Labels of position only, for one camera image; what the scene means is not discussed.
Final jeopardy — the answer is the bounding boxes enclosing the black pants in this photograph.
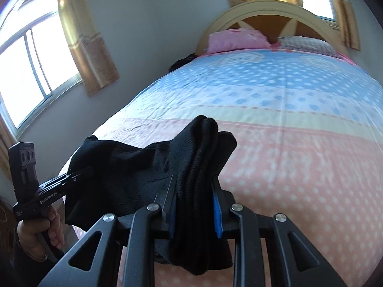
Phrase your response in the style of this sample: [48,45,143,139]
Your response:
[64,115,238,276]

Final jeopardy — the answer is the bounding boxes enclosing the large sliding window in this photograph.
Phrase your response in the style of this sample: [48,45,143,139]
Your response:
[0,12,83,138]

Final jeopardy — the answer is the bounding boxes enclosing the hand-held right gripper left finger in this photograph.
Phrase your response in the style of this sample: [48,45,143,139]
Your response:
[37,175,178,287]

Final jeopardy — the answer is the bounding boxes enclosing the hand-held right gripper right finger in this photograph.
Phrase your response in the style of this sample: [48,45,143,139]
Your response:
[211,175,340,287]

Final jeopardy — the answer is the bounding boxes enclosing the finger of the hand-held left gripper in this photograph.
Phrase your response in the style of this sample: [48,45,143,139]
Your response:
[61,167,95,187]

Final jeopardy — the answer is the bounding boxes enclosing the brown wooden furniture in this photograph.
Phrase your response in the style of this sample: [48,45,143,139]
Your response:
[0,197,18,276]

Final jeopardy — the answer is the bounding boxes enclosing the person's left hand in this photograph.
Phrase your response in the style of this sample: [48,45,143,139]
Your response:
[16,206,65,261]

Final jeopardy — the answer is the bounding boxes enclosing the grey checked pillow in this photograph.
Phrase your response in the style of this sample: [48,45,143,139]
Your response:
[278,35,340,57]

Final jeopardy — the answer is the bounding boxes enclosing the dotted pastel bed sheet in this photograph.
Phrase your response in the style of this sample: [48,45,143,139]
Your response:
[58,48,383,287]

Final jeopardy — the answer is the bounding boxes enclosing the dark cloth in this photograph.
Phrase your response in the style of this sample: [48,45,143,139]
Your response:
[168,53,198,72]

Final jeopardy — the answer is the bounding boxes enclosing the pink pillow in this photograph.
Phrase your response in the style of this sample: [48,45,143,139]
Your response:
[207,28,271,55]

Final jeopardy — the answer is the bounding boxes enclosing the wooden arched headboard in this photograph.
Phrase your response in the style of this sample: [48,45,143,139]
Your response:
[196,0,344,55]

